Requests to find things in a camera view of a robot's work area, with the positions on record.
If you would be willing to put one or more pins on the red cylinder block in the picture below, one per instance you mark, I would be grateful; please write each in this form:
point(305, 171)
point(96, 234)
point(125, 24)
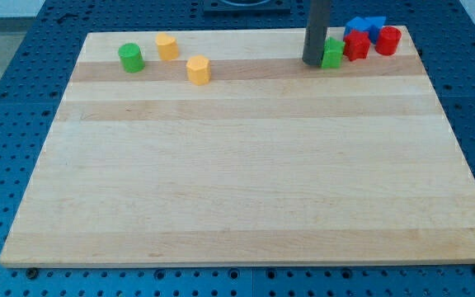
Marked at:
point(388, 40)

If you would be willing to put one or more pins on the yellow hexagon block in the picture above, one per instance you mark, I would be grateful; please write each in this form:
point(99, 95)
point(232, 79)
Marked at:
point(198, 70)

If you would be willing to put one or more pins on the green star block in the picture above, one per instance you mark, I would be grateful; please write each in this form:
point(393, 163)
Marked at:
point(332, 53)

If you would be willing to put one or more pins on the wooden board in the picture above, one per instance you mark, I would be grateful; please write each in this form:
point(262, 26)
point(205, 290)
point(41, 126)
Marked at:
point(272, 163)

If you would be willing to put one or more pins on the blue triangle block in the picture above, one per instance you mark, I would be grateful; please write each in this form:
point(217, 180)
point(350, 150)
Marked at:
point(376, 23)

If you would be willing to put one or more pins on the yellow heart block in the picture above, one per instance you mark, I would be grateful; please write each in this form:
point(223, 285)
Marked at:
point(167, 46)

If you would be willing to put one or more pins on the blue cube block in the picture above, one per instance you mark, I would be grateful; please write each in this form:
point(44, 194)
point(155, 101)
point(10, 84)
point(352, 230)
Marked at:
point(357, 23)

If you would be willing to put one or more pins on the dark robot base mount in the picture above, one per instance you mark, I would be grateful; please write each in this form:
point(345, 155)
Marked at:
point(245, 6)

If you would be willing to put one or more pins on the green cylinder block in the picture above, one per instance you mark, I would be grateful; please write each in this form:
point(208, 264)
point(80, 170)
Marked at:
point(131, 58)

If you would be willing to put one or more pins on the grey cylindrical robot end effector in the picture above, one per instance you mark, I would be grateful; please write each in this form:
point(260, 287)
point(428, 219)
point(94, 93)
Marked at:
point(319, 16)

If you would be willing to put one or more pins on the red star block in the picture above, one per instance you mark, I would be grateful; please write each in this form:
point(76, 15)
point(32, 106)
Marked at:
point(357, 45)

